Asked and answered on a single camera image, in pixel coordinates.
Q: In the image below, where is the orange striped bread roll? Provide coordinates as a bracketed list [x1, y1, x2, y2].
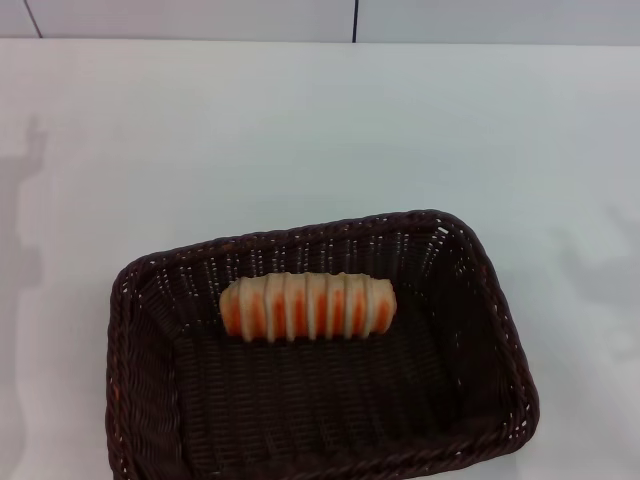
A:
[219, 272, 398, 345]

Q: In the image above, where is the dark brown woven basket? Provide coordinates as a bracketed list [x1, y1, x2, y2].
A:
[104, 208, 541, 480]

